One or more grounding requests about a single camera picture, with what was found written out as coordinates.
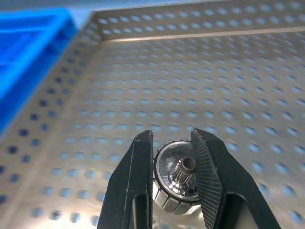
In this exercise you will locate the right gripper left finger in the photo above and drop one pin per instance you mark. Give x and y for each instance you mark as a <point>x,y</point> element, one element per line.
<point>133,181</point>

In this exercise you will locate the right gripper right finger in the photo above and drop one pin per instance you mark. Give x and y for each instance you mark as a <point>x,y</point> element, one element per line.
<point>221,181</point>

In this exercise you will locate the blue plastic compartment tray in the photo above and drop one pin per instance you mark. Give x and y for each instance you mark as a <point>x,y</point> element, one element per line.
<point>23,59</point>

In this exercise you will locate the perforated steel tray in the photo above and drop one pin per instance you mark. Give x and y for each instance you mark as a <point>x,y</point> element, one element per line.
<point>166,83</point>

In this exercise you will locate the metal roller with gear shaft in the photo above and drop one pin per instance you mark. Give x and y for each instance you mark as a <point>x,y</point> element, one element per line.
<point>171,164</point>

